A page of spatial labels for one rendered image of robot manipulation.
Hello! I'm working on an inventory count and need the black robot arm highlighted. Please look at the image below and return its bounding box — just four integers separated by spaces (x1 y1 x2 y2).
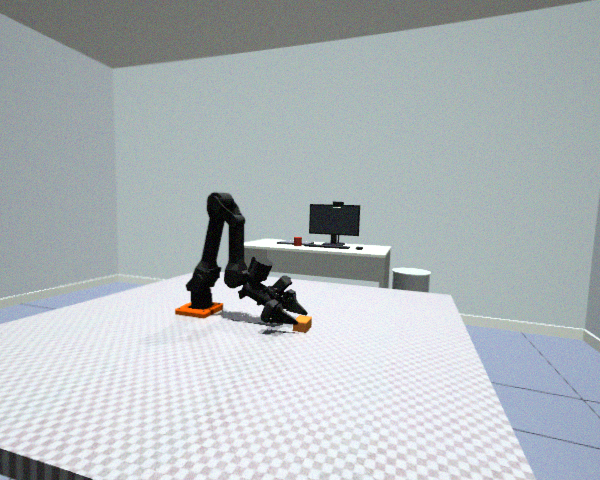
186 193 293 310

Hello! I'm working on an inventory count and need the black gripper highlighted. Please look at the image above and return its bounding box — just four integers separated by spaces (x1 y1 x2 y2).
255 285 308 325

